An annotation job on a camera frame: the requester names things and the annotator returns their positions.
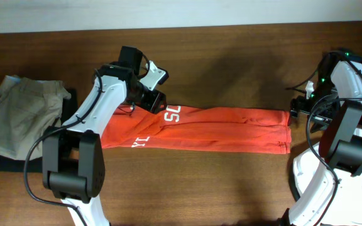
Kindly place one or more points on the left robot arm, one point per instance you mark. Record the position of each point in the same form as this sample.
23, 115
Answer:
72, 161

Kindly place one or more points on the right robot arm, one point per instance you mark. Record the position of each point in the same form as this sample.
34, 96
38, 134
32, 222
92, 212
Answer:
333, 62

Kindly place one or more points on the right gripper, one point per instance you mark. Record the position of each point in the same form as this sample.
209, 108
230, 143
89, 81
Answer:
298, 105

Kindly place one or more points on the folded khaki trousers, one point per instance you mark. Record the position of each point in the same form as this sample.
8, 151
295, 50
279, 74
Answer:
27, 108

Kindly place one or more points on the red t-shirt white print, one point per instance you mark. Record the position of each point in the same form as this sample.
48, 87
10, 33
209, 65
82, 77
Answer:
219, 129

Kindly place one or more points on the folded black garment left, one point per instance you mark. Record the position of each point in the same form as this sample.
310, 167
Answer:
35, 165

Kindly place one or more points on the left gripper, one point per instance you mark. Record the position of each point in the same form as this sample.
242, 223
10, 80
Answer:
149, 101

